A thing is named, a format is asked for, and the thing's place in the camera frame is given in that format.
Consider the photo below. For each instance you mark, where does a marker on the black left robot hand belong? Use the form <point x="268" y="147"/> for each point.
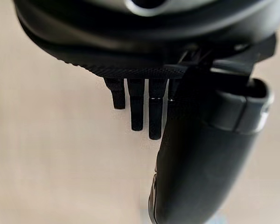
<point x="140" y="42"/>

